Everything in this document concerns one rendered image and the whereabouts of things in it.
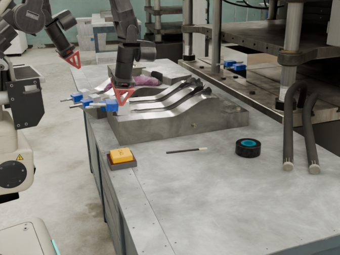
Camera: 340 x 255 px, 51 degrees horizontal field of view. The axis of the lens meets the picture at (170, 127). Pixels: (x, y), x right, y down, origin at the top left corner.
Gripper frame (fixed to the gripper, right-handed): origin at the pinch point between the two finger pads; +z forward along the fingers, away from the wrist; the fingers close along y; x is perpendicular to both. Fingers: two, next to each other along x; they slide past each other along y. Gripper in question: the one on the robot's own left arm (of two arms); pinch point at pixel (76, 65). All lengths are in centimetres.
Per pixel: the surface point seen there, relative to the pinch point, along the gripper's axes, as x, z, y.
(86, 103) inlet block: 7.2, 11.3, -13.7
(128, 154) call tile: 11, 12, -61
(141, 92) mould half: -14.9, 20.7, -16.3
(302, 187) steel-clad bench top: -17, 30, -99
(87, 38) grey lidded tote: -146, 152, 590
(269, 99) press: -64, 55, -36
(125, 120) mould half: 4.0, 9.9, -47.6
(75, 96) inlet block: 8.4, 10.2, -2.9
